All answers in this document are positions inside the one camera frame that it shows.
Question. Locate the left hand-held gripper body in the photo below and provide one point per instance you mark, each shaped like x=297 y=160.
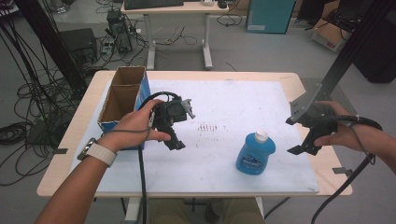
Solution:
x=174 y=112

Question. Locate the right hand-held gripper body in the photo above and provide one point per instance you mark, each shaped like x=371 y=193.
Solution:
x=317 y=119

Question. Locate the blue bottle with white cap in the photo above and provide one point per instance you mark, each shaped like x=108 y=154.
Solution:
x=253 y=155

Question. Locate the blue cardboard box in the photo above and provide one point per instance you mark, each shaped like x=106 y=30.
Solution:
x=123 y=99

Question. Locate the person's right hand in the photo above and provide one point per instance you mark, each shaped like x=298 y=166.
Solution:
x=348 y=137

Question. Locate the person's left hand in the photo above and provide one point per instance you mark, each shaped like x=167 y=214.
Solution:
x=134 y=127

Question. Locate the grey tape piece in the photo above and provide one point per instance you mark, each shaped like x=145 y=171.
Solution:
x=60 y=151
x=341 y=170

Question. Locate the white table mat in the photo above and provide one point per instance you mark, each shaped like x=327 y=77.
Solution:
x=218 y=99

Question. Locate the person's left leg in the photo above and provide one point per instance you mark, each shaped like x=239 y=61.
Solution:
x=171 y=213

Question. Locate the person's leg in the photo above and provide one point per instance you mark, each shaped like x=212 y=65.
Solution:
x=171 y=213
x=243 y=213

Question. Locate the wristwatch with white band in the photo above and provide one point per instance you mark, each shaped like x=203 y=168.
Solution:
x=101 y=153

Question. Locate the white table leg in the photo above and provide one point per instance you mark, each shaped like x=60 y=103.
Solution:
x=134 y=210

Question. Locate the person's right leg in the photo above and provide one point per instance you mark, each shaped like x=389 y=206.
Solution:
x=243 y=213

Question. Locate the brown cardboard box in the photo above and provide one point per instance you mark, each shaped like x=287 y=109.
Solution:
x=330 y=35

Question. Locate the black metal stand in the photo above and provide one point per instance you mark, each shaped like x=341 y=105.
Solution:
x=358 y=40
x=49 y=40

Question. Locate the black cabinet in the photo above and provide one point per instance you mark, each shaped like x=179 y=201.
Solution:
x=378 y=53

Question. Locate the black computer tower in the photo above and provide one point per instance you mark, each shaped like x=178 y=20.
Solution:
x=120 y=31

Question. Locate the white-legged wooden desk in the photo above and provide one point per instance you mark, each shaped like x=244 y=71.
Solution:
x=174 y=9

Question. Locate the black keyboard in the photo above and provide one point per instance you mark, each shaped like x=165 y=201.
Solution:
x=152 y=3

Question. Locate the teal cabinet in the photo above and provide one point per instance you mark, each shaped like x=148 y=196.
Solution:
x=269 y=15

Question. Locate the black computer mouse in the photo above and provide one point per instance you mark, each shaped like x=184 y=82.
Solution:
x=222 y=4

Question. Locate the black equipment box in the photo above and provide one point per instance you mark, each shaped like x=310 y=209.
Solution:
x=77 y=43

